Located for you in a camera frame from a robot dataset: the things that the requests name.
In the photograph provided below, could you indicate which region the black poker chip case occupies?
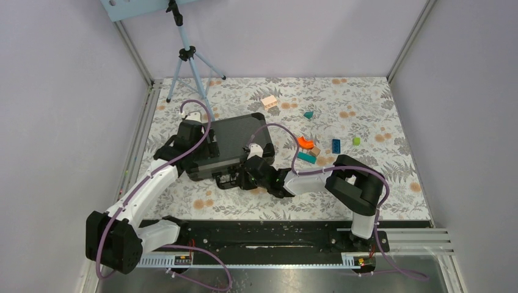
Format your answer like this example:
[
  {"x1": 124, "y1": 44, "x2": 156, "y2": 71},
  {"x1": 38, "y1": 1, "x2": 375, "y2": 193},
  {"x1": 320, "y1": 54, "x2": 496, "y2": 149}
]
[{"x1": 185, "y1": 112, "x2": 275, "y2": 189}]

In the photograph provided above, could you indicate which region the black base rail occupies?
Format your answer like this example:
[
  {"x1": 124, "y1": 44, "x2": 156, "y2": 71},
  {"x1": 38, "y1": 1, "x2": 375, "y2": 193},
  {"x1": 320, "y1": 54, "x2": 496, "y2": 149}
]
[{"x1": 137, "y1": 219, "x2": 432, "y2": 269}]

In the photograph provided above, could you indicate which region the blue rectangular block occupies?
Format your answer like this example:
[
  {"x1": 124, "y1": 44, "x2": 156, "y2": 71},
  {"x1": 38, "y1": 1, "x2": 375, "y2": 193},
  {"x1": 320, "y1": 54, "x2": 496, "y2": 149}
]
[{"x1": 331, "y1": 139, "x2": 341, "y2": 154}]

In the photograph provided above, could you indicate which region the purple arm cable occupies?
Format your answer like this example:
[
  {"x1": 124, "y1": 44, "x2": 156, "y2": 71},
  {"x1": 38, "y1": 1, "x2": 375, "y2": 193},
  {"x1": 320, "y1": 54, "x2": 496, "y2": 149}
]
[
  {"x1": 247, "y1": 123, "x2": 430, "y2": 282},
  {"x1": 95, "y1": 99, "x2": 233, "y2": 293}
]

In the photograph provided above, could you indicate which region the tan small cube block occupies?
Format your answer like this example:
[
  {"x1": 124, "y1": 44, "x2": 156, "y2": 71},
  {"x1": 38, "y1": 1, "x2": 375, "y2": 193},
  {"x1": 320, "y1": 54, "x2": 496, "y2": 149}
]
[{"x1": 308, "y1": 146, "x2": 321, "y2": 157}]

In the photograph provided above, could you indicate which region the teal triangular block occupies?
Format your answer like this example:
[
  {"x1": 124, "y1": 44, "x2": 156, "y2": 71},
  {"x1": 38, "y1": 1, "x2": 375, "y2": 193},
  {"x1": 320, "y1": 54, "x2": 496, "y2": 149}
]
[{"x1": 303, "y1": 111, "x2": 314, "y2": 119}]

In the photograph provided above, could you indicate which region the teal rectangular block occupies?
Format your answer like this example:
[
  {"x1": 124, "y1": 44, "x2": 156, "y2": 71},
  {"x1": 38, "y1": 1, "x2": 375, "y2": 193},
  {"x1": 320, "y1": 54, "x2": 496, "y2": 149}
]
[{"x1": 297, "y1": 151, "x2": 316, "y2": 164}]

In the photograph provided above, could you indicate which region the beige toy block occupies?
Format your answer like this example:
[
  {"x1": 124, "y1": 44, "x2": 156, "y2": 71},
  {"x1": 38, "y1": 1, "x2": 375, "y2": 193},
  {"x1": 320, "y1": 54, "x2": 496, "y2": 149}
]
[{"x1": 261, "y1": 95, "x2": 278, "y2": 110}]

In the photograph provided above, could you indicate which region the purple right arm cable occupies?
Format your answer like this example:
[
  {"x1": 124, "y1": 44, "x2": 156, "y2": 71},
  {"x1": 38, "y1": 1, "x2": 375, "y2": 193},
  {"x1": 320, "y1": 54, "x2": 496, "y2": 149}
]
[{"x1": 247, "y1": 123, "x2": 430, "y2": 282}]

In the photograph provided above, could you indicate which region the green small block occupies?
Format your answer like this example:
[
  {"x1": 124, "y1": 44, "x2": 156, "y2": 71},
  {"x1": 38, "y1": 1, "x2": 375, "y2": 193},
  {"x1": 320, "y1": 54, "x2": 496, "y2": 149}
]
[{"x1": 352, "y1": 137, "x2": 361, "y2": 146}]

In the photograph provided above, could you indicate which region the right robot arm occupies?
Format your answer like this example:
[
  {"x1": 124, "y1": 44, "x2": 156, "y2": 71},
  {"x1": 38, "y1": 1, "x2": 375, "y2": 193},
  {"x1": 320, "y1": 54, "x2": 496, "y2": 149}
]
[{"x1": 237, "y1": 154, "x2": 390, "y2": 251}]

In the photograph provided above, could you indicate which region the orange curved block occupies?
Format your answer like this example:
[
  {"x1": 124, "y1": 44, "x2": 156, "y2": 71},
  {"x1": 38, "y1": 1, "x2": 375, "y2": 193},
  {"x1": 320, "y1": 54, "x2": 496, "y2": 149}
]
[{"x1": 297, "y1": 136, "x2": 315, "y2": 150}]

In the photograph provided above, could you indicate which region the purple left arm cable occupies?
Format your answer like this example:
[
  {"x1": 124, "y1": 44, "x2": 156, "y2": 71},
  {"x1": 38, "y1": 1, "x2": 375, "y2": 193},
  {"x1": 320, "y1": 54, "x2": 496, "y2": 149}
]
[{"x1": 95, "y1": 99, "x2": 233, "y2": 293}]

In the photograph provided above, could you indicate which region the light blue tripod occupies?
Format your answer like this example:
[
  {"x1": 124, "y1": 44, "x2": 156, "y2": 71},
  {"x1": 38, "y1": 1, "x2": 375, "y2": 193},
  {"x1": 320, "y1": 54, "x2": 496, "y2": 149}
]
[{"x1": 166, "y1": 0, "x2": 227, "y2": 121}]

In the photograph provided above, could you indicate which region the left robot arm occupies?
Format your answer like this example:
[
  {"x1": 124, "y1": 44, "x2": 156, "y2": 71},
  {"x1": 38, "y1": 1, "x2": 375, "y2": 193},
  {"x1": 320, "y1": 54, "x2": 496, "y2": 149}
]
[{"x1": 86, "y1": 118, "x2": 214, "y2": 279}]

